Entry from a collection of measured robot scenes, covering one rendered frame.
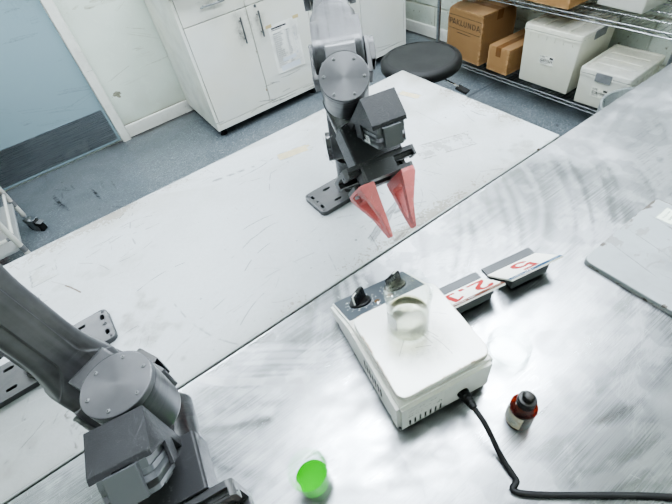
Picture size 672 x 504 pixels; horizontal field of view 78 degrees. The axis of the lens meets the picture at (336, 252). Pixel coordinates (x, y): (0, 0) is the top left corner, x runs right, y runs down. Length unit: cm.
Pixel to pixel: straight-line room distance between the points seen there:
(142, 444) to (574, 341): 52
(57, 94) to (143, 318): 260
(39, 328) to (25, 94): 286
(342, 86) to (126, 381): 36
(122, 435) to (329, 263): 45
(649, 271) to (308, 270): 51
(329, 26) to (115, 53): 271
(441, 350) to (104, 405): 34
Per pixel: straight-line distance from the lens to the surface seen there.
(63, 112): 329
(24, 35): 317
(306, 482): 53
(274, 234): 78
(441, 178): 85
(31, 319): 43
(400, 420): 52
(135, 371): 38
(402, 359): 49
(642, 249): 78
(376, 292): 60
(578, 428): 59
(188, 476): 40
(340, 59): 51
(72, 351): 45
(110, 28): 322
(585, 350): 65
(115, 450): 35
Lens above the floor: 143
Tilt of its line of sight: 47 degrees down
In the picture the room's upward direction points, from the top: 11 degrees counter-clockwise
